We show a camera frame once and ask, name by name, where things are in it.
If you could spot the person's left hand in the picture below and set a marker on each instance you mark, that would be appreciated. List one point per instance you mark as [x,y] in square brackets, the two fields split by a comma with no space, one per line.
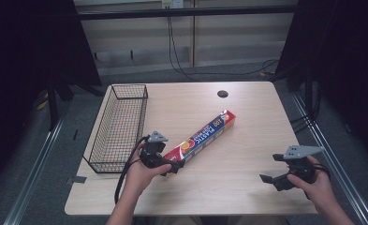
[141,178]

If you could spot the black curtain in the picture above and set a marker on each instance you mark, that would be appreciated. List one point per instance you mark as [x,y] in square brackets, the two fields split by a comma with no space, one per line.
[344,62]
[22,62]

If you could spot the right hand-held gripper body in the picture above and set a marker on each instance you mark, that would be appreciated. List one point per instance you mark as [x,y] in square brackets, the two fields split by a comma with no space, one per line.
[301,162]

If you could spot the black horizontal bar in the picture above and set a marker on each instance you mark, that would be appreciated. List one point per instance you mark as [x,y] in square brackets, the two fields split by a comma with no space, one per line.
[184,12]

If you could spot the small black floor tape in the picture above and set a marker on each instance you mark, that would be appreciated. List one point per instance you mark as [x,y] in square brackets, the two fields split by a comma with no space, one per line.
[75,134]

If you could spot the metal floor rail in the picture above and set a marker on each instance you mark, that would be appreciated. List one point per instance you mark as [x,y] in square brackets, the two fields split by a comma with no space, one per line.
[337,165]
[32,178]

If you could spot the long plastic wrap box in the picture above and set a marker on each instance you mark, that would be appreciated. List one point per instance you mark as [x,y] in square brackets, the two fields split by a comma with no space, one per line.
[203,137]

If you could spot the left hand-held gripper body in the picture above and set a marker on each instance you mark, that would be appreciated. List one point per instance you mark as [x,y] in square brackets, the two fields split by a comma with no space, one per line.
[153,153]

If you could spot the black metal stand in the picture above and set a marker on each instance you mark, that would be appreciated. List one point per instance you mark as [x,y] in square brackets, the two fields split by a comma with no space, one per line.
[52,106]

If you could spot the person's right hand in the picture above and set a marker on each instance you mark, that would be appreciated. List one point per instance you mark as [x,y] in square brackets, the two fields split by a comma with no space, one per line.
[317,190]

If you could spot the white wall outlet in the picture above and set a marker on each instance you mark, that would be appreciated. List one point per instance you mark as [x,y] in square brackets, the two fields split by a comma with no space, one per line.
[172,3]

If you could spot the grey tape strip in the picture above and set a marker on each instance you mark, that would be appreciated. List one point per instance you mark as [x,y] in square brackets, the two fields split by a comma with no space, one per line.
[77,180]

